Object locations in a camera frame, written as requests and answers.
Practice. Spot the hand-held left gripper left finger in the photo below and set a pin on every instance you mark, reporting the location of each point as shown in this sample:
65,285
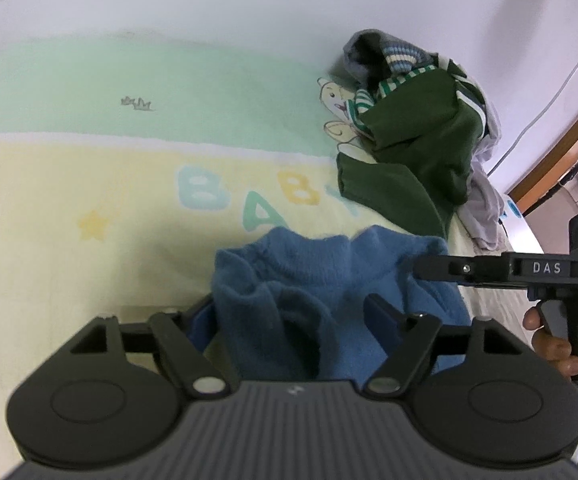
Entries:
200,327

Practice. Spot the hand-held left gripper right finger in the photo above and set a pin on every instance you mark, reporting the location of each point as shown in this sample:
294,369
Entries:
381,321

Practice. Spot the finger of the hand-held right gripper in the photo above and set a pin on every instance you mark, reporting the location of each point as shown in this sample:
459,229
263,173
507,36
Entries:
449,270

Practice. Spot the blue knit sweater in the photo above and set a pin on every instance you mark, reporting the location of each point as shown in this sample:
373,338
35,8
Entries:
299,290

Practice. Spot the dark green sweater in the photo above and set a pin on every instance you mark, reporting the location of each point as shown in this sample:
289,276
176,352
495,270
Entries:
419,130

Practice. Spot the person's right hand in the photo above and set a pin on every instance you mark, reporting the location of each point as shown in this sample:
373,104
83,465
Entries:
554,350

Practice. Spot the white shirt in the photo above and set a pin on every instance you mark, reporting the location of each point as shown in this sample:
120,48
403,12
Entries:
486,205

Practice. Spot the grey striped knit garment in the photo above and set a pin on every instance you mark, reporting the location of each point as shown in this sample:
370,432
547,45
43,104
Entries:
379,55

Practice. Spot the wooden door frame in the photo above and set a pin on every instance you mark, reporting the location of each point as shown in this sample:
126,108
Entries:
554,165

